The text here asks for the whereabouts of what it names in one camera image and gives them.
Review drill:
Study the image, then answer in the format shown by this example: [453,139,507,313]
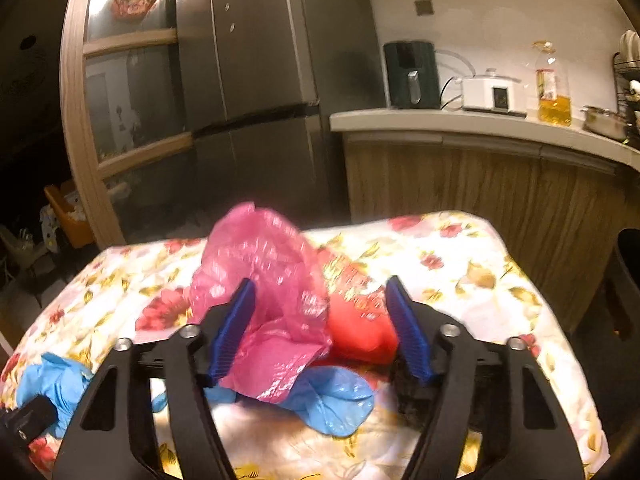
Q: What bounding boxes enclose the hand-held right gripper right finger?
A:
[385,275,586,480]

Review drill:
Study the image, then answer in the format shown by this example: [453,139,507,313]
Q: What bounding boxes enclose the white plate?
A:
[619,30,640,61]

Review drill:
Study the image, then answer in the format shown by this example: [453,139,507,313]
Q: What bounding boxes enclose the white electric cooker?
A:
[461,69,528,118]

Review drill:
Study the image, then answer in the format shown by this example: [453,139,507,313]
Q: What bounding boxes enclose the orange chair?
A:
[44,180,96,251]

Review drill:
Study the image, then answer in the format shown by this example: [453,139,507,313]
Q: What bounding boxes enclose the black dish rack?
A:
[611,30,640,148]

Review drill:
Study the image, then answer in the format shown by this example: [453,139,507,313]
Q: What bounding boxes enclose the wooden base cabinets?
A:
[345,132,631,331]

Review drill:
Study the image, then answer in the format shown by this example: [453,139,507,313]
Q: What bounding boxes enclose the black trash bin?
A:
[602,227,640,341]

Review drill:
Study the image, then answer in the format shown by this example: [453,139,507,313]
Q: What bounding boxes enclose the blue plastic bag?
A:
[15,352,93,438]
[202,365,377,437]

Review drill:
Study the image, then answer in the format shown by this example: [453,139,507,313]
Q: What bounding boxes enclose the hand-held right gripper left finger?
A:
[52,277,258,480]

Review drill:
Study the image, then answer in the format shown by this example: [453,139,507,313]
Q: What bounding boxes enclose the grey refrigerator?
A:
[175,0,388,228]

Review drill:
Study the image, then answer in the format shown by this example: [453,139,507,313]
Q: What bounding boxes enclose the pink plastic bag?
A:
[189,201,335,405]

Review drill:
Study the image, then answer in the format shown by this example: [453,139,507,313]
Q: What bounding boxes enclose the beige kitchen countertop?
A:
[330,107,640,181]

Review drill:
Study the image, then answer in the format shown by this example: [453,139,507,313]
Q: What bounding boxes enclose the steel basin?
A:
[581,105,633,142]

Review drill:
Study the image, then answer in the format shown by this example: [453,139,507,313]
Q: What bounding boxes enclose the red printed plastic bag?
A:
[312,245,401,366]

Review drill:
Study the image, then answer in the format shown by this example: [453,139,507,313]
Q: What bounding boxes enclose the cooking oil bottle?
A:
[532,41,573,127]

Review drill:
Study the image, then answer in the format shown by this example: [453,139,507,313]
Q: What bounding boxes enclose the wooden glass sliding door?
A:
[59,0,198,251]

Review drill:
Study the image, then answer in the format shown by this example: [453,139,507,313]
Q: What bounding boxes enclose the black air fryer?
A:
[383,41,441,110]

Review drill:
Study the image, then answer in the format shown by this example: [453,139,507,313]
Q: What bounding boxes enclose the floral table cloth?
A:
[0,210,611,480]

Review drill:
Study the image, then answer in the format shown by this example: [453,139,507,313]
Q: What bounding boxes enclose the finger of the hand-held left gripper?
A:
[0,395,57,453]

